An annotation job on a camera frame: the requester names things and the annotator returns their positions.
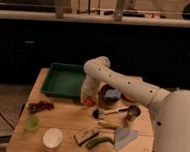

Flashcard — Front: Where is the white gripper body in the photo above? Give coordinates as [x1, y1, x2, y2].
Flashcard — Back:
[80, 76, 100, 103]

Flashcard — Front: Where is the red apple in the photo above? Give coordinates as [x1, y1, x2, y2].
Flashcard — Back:
[83, 97, 95, 107]

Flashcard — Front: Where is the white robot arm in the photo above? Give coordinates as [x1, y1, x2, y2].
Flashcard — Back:
[83, 56, 190, 152]

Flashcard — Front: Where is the dark bowl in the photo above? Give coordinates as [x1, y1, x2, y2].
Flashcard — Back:
[99, 84, 115, 106]

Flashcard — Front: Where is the green plastic tray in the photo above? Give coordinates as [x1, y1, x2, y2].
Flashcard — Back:
[41, 63, 85, 100]

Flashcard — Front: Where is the yellow banana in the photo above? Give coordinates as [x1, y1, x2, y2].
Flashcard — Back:
[98, 120, 118, 129]

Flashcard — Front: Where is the metal measuring cup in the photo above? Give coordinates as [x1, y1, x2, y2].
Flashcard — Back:
[126, 105, 141, 122]

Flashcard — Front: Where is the wooden block eraser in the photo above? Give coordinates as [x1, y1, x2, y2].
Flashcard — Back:
[73, 127, 99, 146]

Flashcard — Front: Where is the green cucumber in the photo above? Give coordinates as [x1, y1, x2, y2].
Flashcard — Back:
[85, 136, 114, 149]

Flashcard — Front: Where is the blue grey cloth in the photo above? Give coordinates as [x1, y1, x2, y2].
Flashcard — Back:
[114, 127, 138, 152]

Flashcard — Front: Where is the bunch of dark grapes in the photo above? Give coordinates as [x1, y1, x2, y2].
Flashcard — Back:
[28, 101, 55, 114]

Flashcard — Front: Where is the white bowl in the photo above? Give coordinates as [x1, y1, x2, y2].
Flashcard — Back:
[43, 128, 63, 148]

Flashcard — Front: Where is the small green cup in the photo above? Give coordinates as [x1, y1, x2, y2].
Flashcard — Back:
[24, 115, 39, 131]

